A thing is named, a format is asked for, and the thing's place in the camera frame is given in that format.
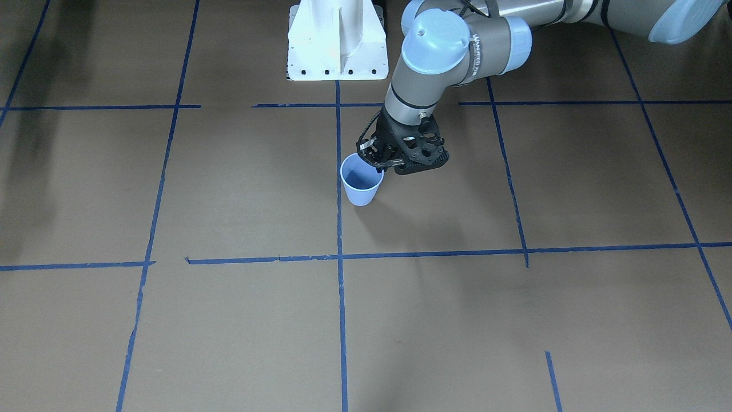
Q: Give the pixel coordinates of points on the white camera pole base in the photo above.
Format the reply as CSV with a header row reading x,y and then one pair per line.
x,y
336,41

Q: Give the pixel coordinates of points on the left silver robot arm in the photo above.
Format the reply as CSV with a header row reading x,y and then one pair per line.
x,y
452,43

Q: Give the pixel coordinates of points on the blue plastic cup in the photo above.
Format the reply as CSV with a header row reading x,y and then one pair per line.
x,y
361,180

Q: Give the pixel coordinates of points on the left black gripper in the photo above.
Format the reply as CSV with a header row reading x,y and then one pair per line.
x,y
390,135

